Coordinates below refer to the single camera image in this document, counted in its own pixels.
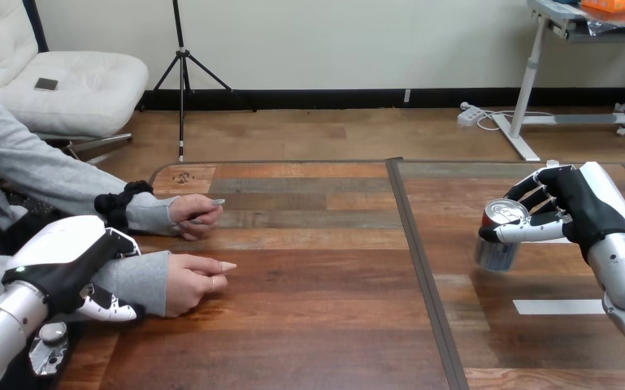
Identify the person's forearm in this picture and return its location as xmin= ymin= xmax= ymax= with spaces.
xmin=0 ymin=120 xmax=182 ymax=238
xmin=89 ymin=249 xmax=172 ymax=319

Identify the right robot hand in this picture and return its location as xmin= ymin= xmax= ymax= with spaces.
xmin=477 ymin=160 xmax=625 ymax=266

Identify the person's hand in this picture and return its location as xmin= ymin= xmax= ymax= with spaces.
xmin=163 ymin=253 xmax=238 ymax=319
xmin=167 ymin=194 xmax=227 ymax=242

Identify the white cable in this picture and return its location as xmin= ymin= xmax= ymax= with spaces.
xmin=475 ymin=108 xmax=557 ymax=133

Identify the white desk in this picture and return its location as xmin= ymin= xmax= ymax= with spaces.
xmin=491 ymin=0 xmax=625 ymax=163

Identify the red and white drink can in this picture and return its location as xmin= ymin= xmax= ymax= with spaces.
xmin=473 ymin=198 xmax=532 ymax=273

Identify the white power strip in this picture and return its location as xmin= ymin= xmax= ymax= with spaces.
xmin=457 ymin=102 xmax=485 ymax=128

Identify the white cushioned chair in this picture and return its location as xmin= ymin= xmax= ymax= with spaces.
xmin=0 ymin=0 xmax=150 ymax=163

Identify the black tripod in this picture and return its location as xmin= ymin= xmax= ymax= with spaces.
xmin=137 ymin=0 xmax=258 ymax=163

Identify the orange thing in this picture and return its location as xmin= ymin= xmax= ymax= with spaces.
xmin=580 ymin=0 xmax=625 ymax=15

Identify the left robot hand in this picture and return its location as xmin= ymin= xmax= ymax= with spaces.
xmin=2 ymin=214 xmax=146 ymax=324

